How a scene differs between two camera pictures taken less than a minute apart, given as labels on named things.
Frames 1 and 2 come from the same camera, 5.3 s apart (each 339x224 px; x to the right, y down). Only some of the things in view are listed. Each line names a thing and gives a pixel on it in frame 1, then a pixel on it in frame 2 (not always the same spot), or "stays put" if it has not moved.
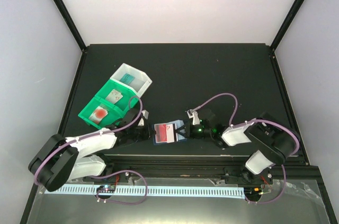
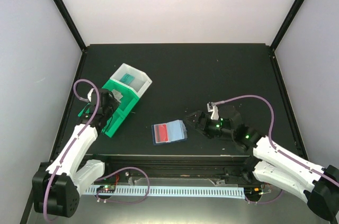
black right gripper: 188,131 to 199,115
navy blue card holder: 165,133 stays put
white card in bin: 114,96 stays put
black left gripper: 147,134 to 114,102
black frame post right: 296,8 stays put
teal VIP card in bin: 127,79 stays put
